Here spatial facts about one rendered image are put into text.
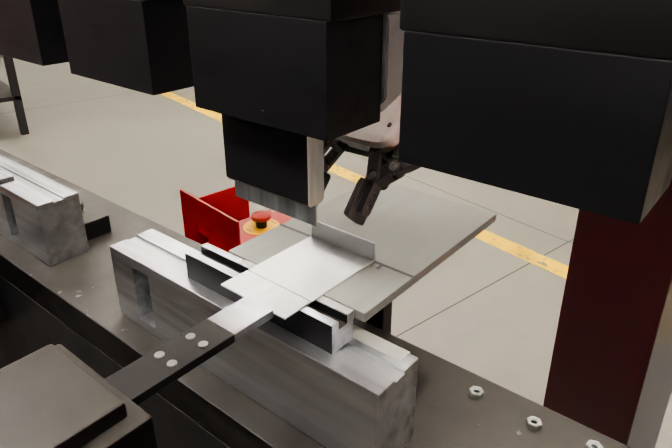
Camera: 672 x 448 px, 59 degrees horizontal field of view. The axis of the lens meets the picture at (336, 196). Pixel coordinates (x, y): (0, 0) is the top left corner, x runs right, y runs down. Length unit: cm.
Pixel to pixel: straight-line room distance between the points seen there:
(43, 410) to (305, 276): 26
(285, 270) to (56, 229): 42
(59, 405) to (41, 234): 51
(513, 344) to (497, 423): 159
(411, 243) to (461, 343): 154
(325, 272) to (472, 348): 160
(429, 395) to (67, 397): 36
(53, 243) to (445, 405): 58
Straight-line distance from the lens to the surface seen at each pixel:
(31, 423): 43
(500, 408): 65
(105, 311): 81
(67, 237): 93
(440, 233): 67
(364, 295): 56
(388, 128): 56
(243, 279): 58
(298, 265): 60
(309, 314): 53
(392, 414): 54
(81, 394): 43
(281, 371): 57
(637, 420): 135
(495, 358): 213
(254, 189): 54
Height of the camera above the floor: 131
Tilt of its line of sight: 24 degrees down
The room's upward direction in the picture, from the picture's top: straight up
